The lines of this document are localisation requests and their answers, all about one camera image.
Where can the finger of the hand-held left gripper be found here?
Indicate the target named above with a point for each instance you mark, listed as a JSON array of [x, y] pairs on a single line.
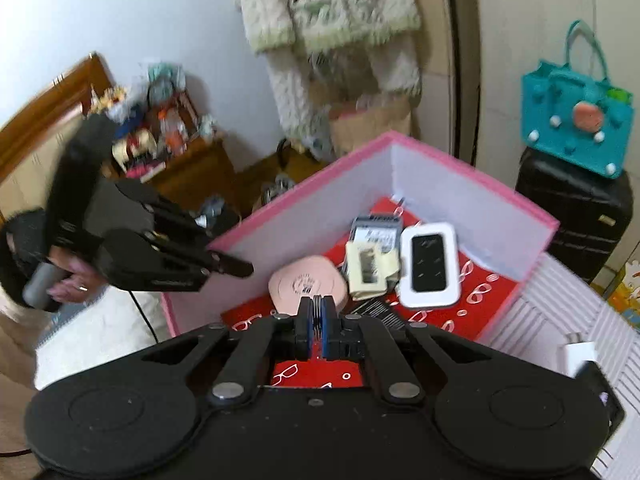
[[225, 262], [175, 217]]

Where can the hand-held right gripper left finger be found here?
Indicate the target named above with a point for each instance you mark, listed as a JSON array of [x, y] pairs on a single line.
[[303, 330]]

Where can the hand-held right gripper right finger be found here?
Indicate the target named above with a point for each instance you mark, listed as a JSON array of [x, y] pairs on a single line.
[[327, 330]]

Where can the pink round device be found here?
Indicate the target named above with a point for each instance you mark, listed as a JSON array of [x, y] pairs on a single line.
[[305, 280]]

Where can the black card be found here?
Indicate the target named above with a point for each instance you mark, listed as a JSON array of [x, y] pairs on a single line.
[[380, 312]]

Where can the cream plastic holder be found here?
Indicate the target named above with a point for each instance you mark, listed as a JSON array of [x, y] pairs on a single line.
[[357, 270]]

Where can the grey device with label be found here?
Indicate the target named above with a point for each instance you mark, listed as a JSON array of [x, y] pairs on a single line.
[[375, 232]]

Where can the white pocket router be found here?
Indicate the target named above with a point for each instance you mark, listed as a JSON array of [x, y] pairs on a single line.
[[429, 265]]

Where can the pink cardboard box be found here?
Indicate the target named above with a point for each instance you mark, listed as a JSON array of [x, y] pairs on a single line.
[[440, 180]]

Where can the white charger cube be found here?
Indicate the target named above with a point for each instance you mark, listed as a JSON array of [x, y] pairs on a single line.
[[582, 355]]

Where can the black silicone case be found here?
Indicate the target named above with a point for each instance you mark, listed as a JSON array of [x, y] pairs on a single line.
[[590, 380]]

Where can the person's left hand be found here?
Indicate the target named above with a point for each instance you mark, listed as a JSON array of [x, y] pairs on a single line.
[[80, 280]]

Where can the black bag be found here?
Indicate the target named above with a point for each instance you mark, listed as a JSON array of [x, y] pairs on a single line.
[[220, 215]]

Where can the wooden padded headboard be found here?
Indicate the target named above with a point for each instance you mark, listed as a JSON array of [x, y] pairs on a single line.
[[30, 150]]

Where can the grey sneakers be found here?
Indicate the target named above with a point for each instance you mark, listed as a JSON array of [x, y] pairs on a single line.
[[277, 190]]

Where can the wooden nightstand with clutter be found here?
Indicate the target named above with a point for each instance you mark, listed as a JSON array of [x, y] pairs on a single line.
[[150, 120]]

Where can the white fleece blanket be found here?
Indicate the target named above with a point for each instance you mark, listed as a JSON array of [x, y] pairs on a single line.
[[100, 340]]

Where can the grey plastic bag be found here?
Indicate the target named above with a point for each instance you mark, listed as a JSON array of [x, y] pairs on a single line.
[[317, 142]]

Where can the red patterned flat box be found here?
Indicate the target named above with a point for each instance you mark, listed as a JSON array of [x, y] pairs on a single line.
[[480, 300]]

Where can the brown paper bag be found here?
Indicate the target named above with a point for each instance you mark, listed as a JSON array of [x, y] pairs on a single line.
[[370, 125]]

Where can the light wooden board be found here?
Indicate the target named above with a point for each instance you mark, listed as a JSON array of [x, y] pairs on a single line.
[[435, 110]]

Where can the white and green fleece robe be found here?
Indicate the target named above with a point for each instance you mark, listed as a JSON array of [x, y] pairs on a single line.
[[320, 10]]

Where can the black suitcase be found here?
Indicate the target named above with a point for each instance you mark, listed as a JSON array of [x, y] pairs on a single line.
[[565, 210]]

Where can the black clothes rack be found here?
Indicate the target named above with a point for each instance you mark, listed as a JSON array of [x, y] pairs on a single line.
[[457, 60]]

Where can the yellow printed box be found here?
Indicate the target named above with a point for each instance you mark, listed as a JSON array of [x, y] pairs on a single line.
[[625, 285]]

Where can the teal tote bag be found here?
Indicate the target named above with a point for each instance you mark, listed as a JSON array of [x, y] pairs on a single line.
[[560, 110]]

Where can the beige wardrobe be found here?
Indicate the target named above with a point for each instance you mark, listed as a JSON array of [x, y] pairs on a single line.
[[525, 35]]

